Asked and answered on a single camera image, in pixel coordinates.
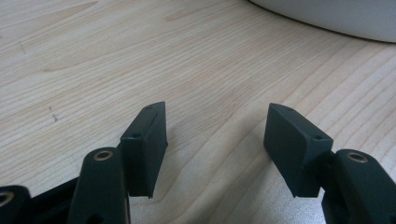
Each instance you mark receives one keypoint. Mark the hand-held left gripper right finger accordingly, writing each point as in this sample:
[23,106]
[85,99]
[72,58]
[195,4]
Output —
[289,149]

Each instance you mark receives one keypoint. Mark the white lidded trash can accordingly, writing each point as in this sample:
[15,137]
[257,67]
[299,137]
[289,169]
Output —
[336,15]

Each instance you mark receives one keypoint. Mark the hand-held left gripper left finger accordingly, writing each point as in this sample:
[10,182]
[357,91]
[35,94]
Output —
[146,149]

